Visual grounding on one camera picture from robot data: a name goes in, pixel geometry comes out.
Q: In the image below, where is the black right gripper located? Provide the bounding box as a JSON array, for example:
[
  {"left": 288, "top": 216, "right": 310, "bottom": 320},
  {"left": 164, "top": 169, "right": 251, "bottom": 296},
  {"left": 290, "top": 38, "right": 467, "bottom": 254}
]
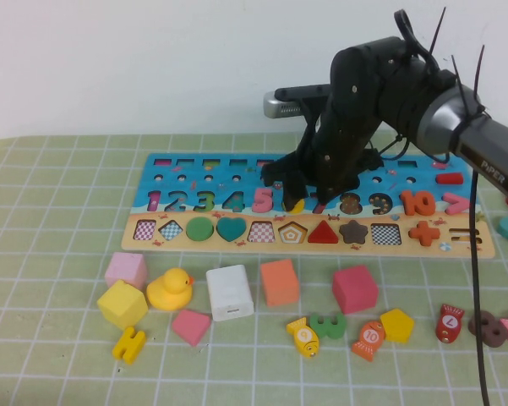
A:
[{"left": 260, "top": 101, "right": 385, "bottom": 216}]

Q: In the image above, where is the yellow number six piece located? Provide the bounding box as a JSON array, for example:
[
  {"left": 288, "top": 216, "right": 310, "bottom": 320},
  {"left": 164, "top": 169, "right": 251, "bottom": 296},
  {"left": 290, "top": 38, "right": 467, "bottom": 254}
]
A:
[{"left": 281, "top": 196, "right": 306, "bottom": 213}]

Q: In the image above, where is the red triangle piece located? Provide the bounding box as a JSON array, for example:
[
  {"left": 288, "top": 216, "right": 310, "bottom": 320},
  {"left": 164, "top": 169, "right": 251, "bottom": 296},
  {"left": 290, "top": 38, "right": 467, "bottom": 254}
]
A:
[{"left": 307, "top": 219, "right": 339, "bottom": 245}]

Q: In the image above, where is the pink number five piece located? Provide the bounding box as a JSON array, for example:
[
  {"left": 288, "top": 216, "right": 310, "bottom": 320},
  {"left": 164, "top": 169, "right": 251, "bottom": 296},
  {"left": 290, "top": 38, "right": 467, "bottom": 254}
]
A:
[{"left": 252, "top": 184, "right": 282, "bottom": 214}]

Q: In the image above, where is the brown star piece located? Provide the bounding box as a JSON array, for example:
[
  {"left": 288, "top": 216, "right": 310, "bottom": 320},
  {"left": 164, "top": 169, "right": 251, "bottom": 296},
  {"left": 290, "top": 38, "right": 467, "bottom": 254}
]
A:
[{"left": 338, "top": 219, "right": 371, "bottom": 245}]

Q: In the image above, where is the teal heart piece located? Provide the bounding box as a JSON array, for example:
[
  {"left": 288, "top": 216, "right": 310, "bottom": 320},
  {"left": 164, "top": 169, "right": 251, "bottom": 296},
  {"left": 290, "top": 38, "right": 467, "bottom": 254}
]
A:
[{"left": 216, "top": 217, "right": 247, "bottom": 244}]

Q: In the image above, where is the blue beach wooden puzzle board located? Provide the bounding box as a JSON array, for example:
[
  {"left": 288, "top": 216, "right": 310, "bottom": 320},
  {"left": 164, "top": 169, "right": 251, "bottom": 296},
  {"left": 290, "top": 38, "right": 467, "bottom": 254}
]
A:
[{"left": 121, "top": 152, "right": 495, "bottom": 259}]

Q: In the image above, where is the orange number ten piece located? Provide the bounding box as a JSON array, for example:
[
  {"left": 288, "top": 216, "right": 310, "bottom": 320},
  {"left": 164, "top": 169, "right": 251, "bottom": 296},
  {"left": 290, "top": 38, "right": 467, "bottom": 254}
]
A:
[{"left": 399, "top": 189, "right": 436, "bottom": 217}]

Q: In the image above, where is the green circle piece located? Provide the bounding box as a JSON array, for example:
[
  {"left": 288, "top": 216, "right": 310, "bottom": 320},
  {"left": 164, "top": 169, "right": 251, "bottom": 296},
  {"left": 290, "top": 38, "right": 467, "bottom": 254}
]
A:
[{"left": 185, "top": 217, "right": 216, "bottom": 244}]

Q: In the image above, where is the orange plus sign piece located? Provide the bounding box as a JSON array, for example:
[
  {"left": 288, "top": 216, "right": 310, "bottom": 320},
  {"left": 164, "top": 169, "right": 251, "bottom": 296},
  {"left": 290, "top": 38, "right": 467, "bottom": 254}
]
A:
[{"left": 407, "top": 220, "right": 441, "bottom": 247}]

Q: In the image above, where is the green number three piece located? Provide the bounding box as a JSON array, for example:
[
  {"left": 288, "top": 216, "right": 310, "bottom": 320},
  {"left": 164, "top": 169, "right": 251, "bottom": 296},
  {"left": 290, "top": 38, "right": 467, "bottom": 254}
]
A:
[{"left": 309, "top": 311, "right": 348, "bottom": 340}]

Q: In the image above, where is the pink greater-than sign piece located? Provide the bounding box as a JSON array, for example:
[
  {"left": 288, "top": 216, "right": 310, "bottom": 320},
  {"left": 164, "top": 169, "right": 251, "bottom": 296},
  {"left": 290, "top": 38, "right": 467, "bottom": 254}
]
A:
[{"left": 442, "top": 192, "right": 472, "bottom": 216}]

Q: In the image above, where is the yellow pentagon piece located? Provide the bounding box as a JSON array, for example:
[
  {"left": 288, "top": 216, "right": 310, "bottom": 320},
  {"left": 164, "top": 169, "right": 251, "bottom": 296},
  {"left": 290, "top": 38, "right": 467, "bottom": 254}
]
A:
[{"left": 379, "top": 308, "right": 415, "bottom": 343}]

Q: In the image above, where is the pink trapezoid piece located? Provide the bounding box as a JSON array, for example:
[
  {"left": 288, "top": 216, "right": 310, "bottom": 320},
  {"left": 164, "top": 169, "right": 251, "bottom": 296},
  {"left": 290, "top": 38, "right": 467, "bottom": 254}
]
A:
[{"left": 171, "top": 309, "right": 212, "bottom": 348}]

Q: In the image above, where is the brown number eight piece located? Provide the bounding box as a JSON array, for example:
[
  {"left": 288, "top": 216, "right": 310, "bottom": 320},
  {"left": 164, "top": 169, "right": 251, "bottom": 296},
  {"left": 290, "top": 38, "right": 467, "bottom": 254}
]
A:
[{"left": 467, "top": 310, "right": 508, "bottom": 348}]

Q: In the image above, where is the yellow H-shaped piece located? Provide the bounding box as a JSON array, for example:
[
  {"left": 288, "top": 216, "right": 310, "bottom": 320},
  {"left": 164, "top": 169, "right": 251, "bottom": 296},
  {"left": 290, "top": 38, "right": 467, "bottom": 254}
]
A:
[{"left": 112, "top": 325, "right": 147, "bottom": 365}]

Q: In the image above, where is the orange wooden cube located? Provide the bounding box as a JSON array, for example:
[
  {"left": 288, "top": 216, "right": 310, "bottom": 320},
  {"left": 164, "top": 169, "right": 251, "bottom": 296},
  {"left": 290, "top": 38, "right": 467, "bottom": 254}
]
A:
[{"left": 259, "top": 258, "right": 301, "bottom": 308}]

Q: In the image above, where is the magenta wooden cube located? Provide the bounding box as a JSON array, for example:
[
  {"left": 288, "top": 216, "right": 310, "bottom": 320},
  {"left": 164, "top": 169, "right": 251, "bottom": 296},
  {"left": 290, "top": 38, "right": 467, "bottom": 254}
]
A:
[{"left": 331, "top": 265, "right": 380, "bottom": 315}]

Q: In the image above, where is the white charger block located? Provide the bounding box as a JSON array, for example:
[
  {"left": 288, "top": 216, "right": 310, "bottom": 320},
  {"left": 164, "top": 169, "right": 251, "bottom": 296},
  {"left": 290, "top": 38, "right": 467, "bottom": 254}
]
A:
[{"left": 205, "top": 264, "right": 255, "bottom": 322}]

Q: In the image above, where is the yellow wooden fish nine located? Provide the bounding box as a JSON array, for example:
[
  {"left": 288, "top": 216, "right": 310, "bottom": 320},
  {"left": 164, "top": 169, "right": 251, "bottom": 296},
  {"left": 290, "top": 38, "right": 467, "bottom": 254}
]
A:
[{"left": 286, "top": 316, "right": 321, "bottom": 359}]

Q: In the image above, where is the orange wooden fish ten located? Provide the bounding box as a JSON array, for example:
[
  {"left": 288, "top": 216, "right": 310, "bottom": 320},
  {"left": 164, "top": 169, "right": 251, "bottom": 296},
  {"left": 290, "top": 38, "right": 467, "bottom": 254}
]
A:
[{"left": 351, "top": 320, "right": 385, "bottom": 363}]

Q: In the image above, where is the yellow rubber duck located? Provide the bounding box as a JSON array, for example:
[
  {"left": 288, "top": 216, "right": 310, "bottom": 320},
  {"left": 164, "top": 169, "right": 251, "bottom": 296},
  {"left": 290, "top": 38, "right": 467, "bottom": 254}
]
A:
[{"left": 145, "top": 267, "right": 195, "bottom": 313}]

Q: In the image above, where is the black zip tie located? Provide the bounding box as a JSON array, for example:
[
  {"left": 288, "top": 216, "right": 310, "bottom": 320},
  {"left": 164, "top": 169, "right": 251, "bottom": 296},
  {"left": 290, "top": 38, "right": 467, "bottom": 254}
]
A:
[
  {"left": 472, "top": 44, "right": 488, "bottom": 112},
  {"left": 429, "top": 5, "right": 448, "bottom": 55},
  {"left": 449, "top": 53, "right": 479, "bottom": 113}
]

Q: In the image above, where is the red wooden fish seven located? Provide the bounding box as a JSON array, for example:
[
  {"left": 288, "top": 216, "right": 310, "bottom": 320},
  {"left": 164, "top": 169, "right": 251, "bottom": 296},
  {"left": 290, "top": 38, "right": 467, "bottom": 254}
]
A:
[{"left": 434, "top": 303, "right": 465, "bottom": 344}]

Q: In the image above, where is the light pink wooden cube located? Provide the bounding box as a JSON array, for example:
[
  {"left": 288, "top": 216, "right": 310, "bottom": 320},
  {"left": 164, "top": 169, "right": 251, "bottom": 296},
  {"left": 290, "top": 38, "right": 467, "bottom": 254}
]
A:
[{"left": 104, "top": 251, "right": 148, "bottom": 292}]

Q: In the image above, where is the yellow wooden cube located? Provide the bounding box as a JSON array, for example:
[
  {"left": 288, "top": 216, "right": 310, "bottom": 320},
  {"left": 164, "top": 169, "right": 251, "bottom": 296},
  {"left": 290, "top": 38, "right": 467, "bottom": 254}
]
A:
[{"left": 96, "top": 278, "right": 150, "bottom": 331}]

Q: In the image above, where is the green checked tablecloth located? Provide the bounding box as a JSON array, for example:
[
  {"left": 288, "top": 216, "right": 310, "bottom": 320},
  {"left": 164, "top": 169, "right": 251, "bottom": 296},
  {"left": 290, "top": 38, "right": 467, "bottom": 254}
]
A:
[{"left": 0, "top": 129, "right": 508, "bottom": 406}]

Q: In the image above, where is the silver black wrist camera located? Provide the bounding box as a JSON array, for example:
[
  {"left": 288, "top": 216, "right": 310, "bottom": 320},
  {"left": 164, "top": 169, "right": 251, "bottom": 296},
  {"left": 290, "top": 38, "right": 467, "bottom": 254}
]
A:
[{"left": 263, "top": 83, "right": 335, "bottom": 121}]

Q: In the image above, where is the black cable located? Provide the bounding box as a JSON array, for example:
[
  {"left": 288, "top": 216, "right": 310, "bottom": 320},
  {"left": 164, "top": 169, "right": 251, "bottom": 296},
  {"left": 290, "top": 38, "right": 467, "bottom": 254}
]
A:
[{"left": 468, "top": 167, "right": 491, "bottom": 406}]

